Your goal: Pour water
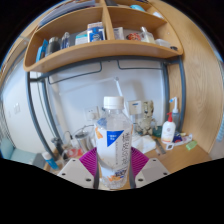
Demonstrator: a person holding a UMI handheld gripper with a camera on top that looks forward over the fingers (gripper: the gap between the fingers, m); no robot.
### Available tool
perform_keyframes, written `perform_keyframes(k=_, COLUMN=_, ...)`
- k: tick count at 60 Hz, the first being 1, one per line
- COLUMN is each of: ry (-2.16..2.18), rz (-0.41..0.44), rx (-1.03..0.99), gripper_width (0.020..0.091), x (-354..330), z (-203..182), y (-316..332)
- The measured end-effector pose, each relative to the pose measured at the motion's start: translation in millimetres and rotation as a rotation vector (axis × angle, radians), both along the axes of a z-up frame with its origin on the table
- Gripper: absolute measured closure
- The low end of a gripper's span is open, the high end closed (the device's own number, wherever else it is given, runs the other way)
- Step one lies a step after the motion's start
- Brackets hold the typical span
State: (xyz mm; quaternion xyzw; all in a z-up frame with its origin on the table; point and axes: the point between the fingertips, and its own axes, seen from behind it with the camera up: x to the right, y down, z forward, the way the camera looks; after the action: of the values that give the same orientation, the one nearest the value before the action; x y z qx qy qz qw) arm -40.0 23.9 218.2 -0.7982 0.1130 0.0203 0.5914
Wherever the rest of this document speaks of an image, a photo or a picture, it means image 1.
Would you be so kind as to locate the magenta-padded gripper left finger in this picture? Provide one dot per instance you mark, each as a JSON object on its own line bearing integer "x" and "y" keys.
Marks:
{"x": 75, "y": 171}

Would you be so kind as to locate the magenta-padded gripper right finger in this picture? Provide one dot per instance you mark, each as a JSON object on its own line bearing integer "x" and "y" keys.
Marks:
{"x": 151, "y": 171}

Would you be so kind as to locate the clear plastic water bottle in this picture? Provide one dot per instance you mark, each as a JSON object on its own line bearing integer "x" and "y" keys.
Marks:
{"x": 113, "y": 143}

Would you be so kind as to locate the grey ruler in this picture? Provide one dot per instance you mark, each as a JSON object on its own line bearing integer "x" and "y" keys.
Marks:
{"x": 160, "y": 146}

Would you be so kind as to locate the white tissue pack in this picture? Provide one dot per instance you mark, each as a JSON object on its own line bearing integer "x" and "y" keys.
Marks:
{"x": 145, "y": 144}

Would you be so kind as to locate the black tumbler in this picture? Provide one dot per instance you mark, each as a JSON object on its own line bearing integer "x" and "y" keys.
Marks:
{"x": 58, "y": 146}

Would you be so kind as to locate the steel tumbler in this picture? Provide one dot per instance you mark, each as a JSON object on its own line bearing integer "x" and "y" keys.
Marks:
{"x": 82, "y": 141}

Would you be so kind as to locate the white pump lotion bottle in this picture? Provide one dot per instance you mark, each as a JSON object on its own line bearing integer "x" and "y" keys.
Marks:
{"x": 168, "y": 131}

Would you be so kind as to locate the small green block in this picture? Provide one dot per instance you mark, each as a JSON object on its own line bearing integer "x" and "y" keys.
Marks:
{"x": 191, "y": 145}

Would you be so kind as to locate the brown tree figurine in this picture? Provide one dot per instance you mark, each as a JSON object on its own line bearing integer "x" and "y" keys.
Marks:
{"x": 148, "y": 118}

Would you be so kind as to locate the clear spray bottle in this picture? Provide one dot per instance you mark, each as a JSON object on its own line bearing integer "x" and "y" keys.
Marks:
{"x": 175, "y": 115}

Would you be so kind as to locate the white desk lamp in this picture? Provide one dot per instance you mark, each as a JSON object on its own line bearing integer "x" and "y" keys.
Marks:
{"x": 118, "y": 88}

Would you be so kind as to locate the wooden desk shelf unit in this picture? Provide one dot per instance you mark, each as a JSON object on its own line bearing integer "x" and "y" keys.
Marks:
{"x": 100, "y": 50}

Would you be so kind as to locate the grey metal bed frame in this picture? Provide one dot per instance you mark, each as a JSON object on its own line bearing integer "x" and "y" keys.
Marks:
{"x": 33, "y": 110}

